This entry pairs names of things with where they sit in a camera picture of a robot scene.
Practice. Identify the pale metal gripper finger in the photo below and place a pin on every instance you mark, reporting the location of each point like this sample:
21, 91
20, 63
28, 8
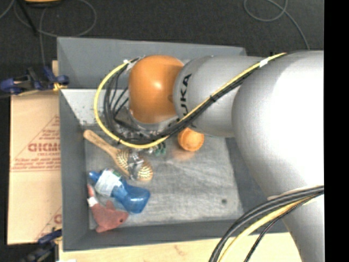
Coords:
135, 160
135, 175

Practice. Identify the blue plastic bottle, white label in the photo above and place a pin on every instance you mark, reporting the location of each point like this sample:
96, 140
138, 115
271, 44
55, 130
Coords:
131, 196

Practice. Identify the wooden hairbrush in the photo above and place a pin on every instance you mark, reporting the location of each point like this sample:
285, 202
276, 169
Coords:
103, 143

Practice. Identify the pink toy fish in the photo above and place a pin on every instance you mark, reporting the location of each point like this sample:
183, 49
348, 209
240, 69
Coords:
107, 217

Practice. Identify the orange cup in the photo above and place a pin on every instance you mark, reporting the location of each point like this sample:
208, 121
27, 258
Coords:
191, 140

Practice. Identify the grey metal bin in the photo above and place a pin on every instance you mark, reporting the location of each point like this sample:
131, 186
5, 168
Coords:
191, 179

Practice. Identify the brown cardboard board, red print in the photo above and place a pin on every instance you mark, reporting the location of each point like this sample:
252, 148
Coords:
32, 135

